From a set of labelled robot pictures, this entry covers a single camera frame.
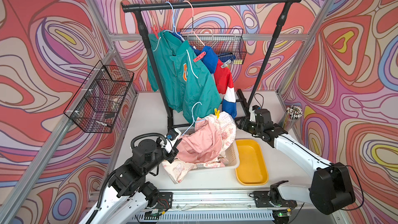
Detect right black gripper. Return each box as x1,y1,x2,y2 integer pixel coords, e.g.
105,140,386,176
233,117,261,136

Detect pink printed jacket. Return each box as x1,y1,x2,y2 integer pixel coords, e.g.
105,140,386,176
162,112,239,184

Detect yellow clothespin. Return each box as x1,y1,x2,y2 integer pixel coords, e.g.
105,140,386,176
214,108,221,119

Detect light blue hanger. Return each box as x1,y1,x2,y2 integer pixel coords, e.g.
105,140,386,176
181,102,202,136

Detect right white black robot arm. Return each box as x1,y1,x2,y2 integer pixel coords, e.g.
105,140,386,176
238,105,356,215

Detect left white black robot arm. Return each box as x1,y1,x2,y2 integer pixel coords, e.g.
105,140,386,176
81,129,181,224

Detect pink hanger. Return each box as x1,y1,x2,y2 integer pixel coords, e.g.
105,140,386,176
183,0,206,47

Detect blue hanger of green jacket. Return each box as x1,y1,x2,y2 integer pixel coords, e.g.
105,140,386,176
166,1,185,42

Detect white perforated plastic basket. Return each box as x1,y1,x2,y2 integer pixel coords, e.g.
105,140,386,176
174,127,240,173

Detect cup of coloured pencils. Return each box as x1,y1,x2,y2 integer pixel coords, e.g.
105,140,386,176
280,105,303,131

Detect yellow plastic tray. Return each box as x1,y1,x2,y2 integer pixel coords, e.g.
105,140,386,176
235,139,268,186

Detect blue red white jacket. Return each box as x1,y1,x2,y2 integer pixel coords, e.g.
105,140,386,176
192,46,237,119

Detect white grey clothespin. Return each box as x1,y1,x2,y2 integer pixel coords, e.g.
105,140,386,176
221,60,232,68

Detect green jacket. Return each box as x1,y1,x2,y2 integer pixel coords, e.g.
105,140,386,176
148,31,221,123

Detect black clothes rack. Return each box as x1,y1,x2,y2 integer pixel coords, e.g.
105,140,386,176
121,0,302,130

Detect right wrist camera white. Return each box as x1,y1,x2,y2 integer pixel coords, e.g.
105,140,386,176
249,105,261,122

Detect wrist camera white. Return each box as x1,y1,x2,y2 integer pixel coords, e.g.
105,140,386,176
249,105,261,122
160,129,182,153

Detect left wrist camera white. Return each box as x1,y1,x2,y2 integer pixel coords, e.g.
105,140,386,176
160,129,182,153

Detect black wire basket back wall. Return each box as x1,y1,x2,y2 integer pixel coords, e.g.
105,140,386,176
180,27,247,65

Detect black wire basket wall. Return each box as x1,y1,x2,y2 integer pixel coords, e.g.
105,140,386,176
63,61,134,133
180,27,247,65

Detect black wire basket left wall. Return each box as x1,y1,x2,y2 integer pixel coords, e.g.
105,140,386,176
63,61,134,133

